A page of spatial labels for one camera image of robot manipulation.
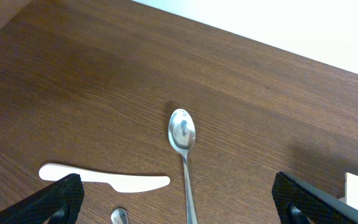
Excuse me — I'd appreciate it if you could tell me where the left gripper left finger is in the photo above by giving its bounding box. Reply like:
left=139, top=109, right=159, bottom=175
left=0, top=174, right=85, bottom=224

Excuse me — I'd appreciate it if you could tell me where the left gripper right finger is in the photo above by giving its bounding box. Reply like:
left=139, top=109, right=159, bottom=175
left=272, top=172, right=358, bottom=224

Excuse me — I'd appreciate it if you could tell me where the white plastic knife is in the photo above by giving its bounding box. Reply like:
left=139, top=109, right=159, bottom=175
left=39, top=163, right=170, bottom=193

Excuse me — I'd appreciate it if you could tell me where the large steel spoon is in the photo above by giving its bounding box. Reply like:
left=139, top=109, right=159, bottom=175
left=168, top=109, right=198, bottom=224

